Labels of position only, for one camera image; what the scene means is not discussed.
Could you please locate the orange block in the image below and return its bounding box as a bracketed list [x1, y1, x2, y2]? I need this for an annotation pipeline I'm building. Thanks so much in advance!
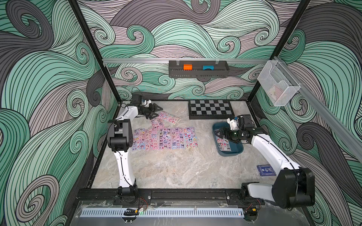
[183, 64, 193, 71]

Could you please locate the black corner frame post left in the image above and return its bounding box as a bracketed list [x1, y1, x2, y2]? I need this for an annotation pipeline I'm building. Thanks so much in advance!
[68, 0, 122, 106]

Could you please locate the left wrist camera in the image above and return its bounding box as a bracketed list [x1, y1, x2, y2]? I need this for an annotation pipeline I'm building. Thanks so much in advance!
[141, 99, 152, 107]

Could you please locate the clear plastic wall holder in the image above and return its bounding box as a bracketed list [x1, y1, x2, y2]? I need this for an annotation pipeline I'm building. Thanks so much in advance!
[257, 60, 300, 106]

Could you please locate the aluminium rail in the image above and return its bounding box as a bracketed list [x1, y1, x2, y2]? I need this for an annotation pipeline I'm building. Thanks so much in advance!
[273, 56, 362, 162]
[102, 57, 268, 65]

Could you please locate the teal block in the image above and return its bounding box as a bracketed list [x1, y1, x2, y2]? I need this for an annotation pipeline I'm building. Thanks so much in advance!
[203, 66, 215, 71]

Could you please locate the black and grey chessboard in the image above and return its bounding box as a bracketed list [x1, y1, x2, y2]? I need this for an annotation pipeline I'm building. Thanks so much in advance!
[188, 100, 234, 120]

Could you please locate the aluminium rail back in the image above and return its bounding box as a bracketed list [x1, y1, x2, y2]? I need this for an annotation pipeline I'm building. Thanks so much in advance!
[102, 57, 268, 65]

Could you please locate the black wall-mounted tray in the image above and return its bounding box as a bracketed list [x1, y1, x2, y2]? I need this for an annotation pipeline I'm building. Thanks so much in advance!
[168, 61, 230, 80]

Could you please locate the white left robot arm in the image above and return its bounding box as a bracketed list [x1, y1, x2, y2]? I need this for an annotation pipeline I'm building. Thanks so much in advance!
[107, 102, 163, 197]

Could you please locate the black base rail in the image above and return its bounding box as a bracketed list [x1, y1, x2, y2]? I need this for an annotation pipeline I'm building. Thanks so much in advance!
[76, 188, 267, 207]

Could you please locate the aluminium rail right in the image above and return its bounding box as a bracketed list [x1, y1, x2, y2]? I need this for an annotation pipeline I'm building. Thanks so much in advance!
[273, 56, 362, 162]

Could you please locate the white perforated cable duct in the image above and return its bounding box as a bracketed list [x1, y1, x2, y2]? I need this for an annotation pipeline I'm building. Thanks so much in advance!
[80, 207, 244, 218]

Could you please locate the teal plastic storage box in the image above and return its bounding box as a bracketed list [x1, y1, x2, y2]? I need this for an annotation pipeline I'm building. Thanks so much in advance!
[212, 122, 244, 157]

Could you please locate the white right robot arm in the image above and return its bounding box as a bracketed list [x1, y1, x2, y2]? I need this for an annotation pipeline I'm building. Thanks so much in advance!
[212, 115, 315, 209]

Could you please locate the blue card deck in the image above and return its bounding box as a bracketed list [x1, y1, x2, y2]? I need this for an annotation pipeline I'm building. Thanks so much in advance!
[257, 165, 276, 177]

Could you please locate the pink sticker sheet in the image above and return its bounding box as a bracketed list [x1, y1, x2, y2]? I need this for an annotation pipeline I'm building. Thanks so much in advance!
[183, 127, 198, 149]
[151, 117, 165, 129]
[132, 128, 150, 151]
[145, 128, 161, 151]
[159, 111, 180, 125]
[171, 127, 185, 149]
[157, 128, 172, 150]

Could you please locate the sticker sheet stack in box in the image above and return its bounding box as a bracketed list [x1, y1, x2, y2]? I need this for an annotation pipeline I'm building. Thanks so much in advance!
[216, 141, 231, 152]

